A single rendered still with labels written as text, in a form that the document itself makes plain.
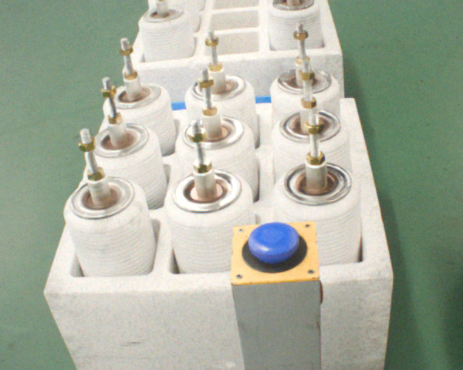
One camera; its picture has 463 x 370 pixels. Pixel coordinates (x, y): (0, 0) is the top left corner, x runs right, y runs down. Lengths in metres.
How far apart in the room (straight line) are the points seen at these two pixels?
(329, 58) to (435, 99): 0.32
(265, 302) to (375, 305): 0.23
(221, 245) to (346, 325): 0.17
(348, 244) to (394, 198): 0.39
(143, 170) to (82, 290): 0.17
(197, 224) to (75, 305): 0.18
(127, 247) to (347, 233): 0.24
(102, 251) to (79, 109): 0.80
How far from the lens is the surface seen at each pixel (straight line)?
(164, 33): 1.19
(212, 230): 0.70
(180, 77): 1.19
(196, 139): 0.68
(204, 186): 0.71
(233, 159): 0.79
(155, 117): 0.92
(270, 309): 0.54
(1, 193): 1.30
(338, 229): 0.70
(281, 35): 1.19
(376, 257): 0.73
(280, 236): 0.53
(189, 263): 0.74
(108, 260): 0.74
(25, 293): 1.05
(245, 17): 1.40
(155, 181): 0.84
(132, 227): 0.73
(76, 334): 0.80
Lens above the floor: 0.68
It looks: 36 degrees down
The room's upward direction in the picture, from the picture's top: 8 degrees counter-clockwise
